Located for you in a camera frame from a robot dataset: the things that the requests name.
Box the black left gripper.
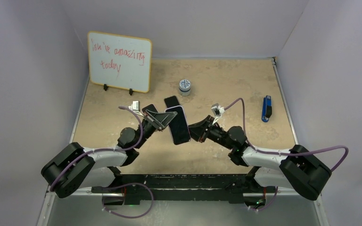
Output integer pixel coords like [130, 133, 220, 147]
[134, 111, 178, 150]

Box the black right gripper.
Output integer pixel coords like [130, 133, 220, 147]
[182, 115, 234, 149]

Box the purple phone black screen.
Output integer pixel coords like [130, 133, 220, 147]
[165, 105, 191, 145]

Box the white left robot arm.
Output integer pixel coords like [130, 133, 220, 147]
[41, 110, 177, 198]

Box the small black phone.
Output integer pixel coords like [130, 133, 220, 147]
[142, 104, 158, 113]

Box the phone in pink case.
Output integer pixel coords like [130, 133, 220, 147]
[164, 96, 181, 108]

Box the blue black stapler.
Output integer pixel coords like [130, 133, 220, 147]
[262, 95, 272, 122]

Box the orange framed whiteboard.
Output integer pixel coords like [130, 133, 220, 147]
[87, 31, 153, 93]

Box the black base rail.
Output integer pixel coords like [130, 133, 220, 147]
[91, 174, 275, 205]

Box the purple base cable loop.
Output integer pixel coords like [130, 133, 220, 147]
[101, 182, 155, 219]

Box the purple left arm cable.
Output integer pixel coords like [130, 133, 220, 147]
[49, 106, 144, 192]

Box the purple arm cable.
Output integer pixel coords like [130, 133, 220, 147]
[49, 106, 144, 192]
[224, 97, 349, 173]

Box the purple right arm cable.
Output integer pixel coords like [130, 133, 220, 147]
[224, 97, 349, 173]

